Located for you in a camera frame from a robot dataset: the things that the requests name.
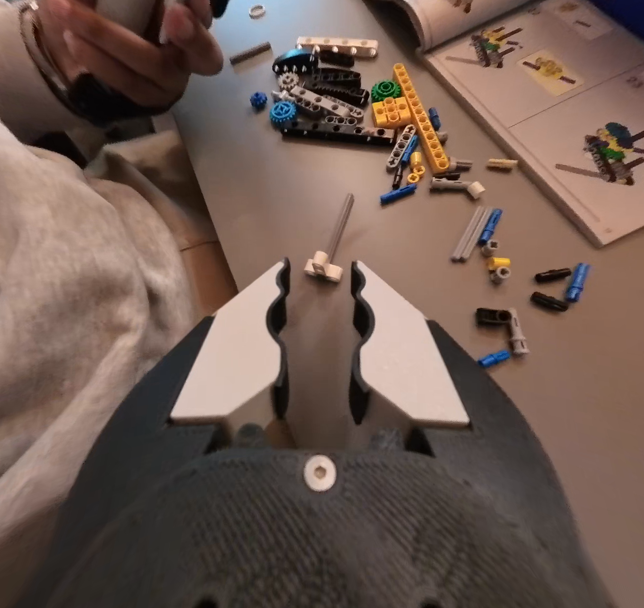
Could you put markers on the grey axle rod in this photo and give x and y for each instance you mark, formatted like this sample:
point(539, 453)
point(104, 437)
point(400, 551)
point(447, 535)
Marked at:
point(322, 267)

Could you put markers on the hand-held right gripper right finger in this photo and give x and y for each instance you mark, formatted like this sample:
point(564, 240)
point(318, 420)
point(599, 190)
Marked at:
point(412, 366)

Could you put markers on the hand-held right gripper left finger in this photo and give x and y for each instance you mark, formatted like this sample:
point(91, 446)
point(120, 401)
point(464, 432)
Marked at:
point(231, 361)

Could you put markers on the pile of lego pieces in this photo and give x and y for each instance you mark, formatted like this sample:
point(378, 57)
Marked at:
point(342, 128)

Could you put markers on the person's left hand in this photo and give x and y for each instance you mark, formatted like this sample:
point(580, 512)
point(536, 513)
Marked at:
point(115, 60)

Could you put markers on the tan cloth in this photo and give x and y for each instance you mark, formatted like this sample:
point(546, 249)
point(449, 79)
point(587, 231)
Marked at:
point(196, 226)

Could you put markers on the lego instruction booklet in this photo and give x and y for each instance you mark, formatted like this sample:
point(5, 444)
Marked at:
point(553, 115)

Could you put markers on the short dark grey axle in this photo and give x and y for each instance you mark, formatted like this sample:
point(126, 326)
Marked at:
point(250, 53)

